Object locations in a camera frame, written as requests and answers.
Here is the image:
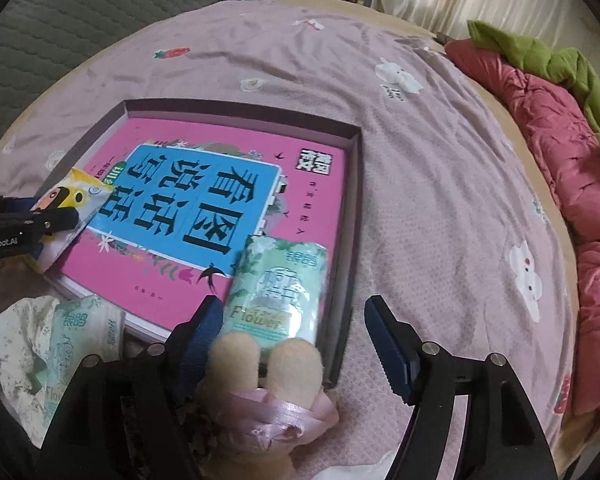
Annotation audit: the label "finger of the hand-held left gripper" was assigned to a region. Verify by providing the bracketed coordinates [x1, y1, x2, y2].
[16, 197, 79, 238]

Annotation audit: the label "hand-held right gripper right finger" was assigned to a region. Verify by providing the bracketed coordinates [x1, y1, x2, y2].
[364, 295, 556, 480]

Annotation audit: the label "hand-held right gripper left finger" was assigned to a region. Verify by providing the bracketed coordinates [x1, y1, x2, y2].
[35, 295, 226, 480]

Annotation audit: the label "beige plush bunny pink bow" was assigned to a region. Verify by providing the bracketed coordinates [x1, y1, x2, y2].
[195, 332, 341, 480]

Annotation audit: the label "green tissue pack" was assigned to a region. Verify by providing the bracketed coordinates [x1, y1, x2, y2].
[45, 299, 127, 411]
[220, 234, 328, 361]

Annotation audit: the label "white floral scrunchie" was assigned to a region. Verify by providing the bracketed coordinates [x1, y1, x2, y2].
[0, 297, 61, 428]

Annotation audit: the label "shallow purple cardboard box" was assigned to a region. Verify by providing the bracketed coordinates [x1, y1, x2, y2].
[45, 99, 363, 388]

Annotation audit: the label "pink and blue book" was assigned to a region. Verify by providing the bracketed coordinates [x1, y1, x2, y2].
[55, 117, 353, 343]

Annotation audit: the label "pink printed bed sheet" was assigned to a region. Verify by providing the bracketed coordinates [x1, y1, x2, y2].
[0, 0, 576, 480]

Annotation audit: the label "grey quilted headboard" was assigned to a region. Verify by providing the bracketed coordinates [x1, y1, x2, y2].
[0, 0, 266, 161]

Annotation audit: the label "pink quilt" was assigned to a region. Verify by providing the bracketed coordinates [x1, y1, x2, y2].
[445, 39, 600, 413]

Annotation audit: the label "green garment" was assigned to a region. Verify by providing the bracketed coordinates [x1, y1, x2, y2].
[467, 20, 600, 148]

